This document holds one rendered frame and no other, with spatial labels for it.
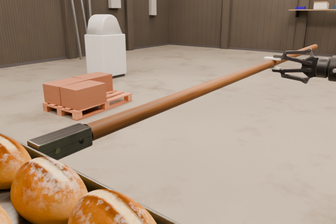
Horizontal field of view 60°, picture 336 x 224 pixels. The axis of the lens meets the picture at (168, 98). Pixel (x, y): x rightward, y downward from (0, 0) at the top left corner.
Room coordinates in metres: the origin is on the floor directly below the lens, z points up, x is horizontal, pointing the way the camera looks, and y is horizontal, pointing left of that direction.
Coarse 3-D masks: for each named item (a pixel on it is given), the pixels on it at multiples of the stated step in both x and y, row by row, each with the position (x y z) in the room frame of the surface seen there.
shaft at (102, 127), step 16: (304, 48) 1.56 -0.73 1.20; (256, 64) 1.03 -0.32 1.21; (272, 64) 1.12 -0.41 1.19; (224, 80) 0.80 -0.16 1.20; (176, 96) 0.62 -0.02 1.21; (192, 96) 0.67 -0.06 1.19; (128, 112) 0.51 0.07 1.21; (144, 112) 0.53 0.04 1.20; (160, 112) 0.58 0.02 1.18; (96, 128) 0.44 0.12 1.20; (112, 128) 0.46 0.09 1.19
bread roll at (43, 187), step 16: (32, 160) 0.28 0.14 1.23; (48, 160) 0.27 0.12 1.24; (16, 176) 0.27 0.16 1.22; (32, 176) 0.25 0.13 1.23; (48, 176) 0.25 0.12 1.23; (64, 176) 0.26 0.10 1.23; (16, 192) 0.25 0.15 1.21; (32, 192) 0.24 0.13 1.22; (48, 192) 0.24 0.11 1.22; (64, 192) 0.24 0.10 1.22; (80, 192) 0.25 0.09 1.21; (16, 208) 0.25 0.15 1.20; (32, 208) 0.24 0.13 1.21; (48, 208) 0.23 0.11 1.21; (64, 208) 0.23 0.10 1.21
